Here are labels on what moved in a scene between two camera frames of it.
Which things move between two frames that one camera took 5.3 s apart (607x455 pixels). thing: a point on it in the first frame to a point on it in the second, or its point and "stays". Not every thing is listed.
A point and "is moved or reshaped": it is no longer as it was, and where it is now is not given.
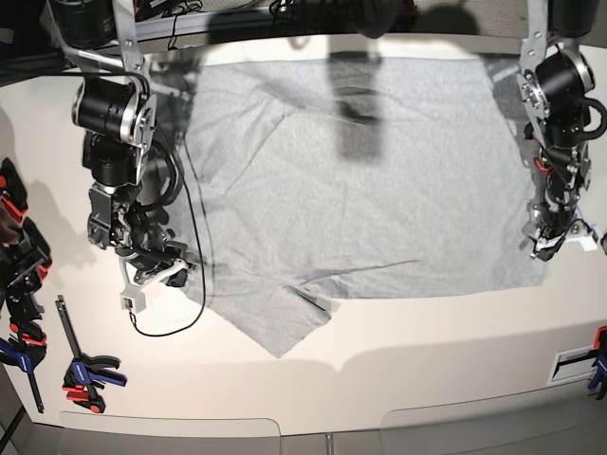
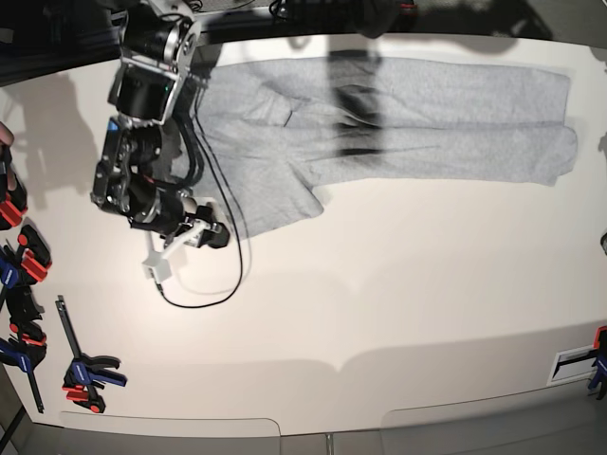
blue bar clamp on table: (84, 378) stays
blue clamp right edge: (599, 358) stays
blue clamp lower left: (27, 342) stays
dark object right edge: (603, 243) stays
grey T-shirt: (310, 181) is moved or reshaped
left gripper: (156, 255) to (164, 211)
